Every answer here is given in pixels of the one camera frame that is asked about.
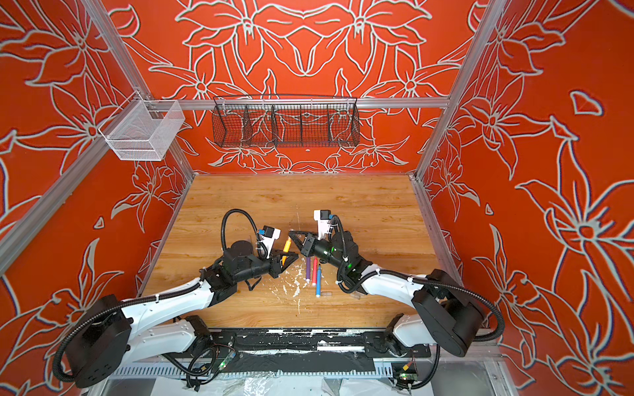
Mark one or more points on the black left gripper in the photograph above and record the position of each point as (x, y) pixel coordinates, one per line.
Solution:
(276, 261)

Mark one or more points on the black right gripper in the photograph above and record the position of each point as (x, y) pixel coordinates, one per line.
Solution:
(309, 243)

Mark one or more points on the orange pen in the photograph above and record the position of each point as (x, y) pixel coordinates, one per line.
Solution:
(286, 250)

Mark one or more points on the purple pen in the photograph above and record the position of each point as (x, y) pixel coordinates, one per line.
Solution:
(308, 269)

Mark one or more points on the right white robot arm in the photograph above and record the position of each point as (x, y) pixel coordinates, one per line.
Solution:
(446, 314)

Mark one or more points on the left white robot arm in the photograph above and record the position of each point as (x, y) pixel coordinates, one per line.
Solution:
(113, 332)

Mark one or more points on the pink pen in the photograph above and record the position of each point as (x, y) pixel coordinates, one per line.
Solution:
(314, 270)

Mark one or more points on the blue pen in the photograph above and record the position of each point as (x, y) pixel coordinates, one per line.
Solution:
(318, 287)

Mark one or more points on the white mesh basket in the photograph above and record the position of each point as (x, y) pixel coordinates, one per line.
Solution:
(143, 130)

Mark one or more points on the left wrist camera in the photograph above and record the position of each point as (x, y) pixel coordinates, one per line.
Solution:
(266, 238)

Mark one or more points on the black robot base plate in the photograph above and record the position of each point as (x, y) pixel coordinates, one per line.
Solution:
(303, 349)

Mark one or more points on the black wire basket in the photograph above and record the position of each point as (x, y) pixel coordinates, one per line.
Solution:
(321, 126)

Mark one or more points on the white cable duct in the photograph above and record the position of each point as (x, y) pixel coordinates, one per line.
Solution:
(145, 371)

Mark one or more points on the horizontal aluminium frame rail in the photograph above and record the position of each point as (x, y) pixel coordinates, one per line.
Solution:
(364, 103)

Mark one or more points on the left aluminium frame rail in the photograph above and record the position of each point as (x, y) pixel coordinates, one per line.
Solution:
(27, 228)

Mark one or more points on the right aluminium frame post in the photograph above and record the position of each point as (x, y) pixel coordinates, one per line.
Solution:
(480, 39)

